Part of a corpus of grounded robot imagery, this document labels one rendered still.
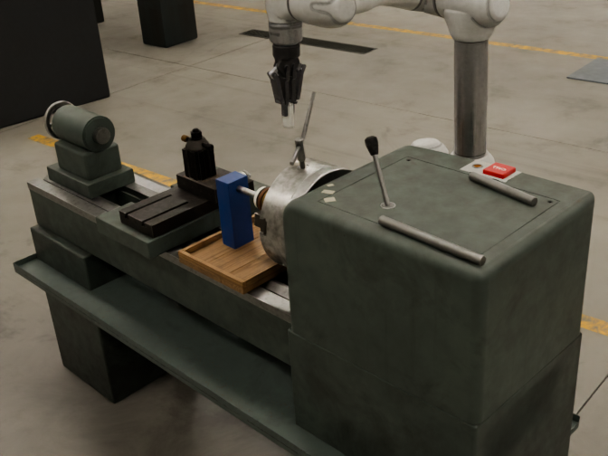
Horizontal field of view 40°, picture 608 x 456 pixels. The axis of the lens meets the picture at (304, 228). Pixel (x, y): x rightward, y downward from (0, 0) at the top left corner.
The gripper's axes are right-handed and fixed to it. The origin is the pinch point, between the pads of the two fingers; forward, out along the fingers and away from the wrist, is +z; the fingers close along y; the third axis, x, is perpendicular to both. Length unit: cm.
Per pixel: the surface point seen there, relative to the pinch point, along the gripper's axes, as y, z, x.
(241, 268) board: 13.3, 46.0, -8.4
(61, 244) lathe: 21, 67, -103
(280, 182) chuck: 13.5, 13.4, 10.1
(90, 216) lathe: 19, 49, -82
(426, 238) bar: 24, 8, 66
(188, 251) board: 18, 45, -28
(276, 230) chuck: 19.6, 23.9, 14.7
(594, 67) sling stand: -489, 104, -143
